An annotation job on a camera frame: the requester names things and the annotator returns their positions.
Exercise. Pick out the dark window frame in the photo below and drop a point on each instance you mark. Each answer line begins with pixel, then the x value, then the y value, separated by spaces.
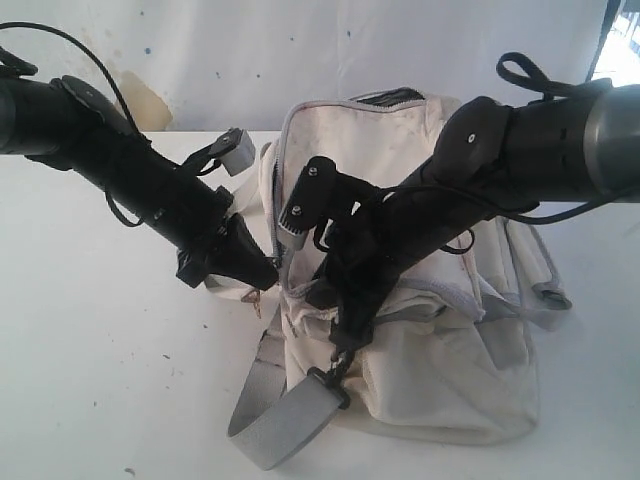
pixel 617 52

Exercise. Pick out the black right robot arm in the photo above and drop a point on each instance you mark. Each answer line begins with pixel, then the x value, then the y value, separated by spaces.
pixel 577 143

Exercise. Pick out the white canvas zipper bag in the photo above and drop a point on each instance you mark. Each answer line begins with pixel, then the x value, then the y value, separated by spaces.
pixel 452 359

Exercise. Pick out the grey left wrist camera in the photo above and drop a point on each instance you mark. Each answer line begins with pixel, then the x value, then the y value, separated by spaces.
pixel 233 150

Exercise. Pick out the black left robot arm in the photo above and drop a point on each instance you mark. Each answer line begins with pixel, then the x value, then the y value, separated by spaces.
pixel 66 124

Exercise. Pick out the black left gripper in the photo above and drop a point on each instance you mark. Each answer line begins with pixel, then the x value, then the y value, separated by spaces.
pixel 173 201

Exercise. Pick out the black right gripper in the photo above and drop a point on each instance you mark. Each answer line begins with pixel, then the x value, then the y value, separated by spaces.
pixel 383 233

